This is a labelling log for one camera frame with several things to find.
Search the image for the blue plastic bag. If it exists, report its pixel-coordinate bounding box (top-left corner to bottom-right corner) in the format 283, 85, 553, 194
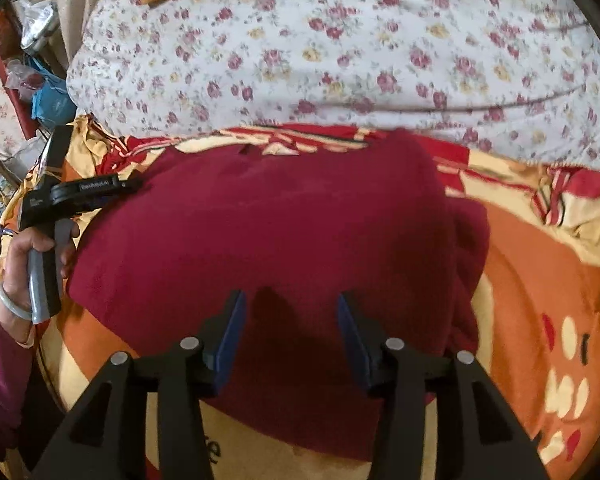
26, 56, 76, 131

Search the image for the white floral quilt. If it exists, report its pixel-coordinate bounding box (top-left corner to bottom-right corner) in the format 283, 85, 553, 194
67, 0, 600, 170

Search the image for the silver foil bag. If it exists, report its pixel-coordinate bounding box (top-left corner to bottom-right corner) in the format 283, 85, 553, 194
12, 0, 59, 55

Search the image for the maroon left sleeve forearm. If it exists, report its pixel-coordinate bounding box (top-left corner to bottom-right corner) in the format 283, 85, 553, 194
0, 323, 34, 463

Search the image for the orange yellow red cartoon blanket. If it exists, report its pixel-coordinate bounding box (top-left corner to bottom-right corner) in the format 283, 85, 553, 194
33, 117, 600, 479

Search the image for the dark red knit garment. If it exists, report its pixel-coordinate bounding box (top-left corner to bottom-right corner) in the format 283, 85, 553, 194
58, 132, 490, 460

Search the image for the person's left hand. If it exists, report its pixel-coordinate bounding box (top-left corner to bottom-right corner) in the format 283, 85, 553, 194
0, 221, 80, 344

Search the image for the silver bangle bracelet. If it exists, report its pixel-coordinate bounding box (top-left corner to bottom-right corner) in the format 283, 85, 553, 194
0, 282, 34, 322

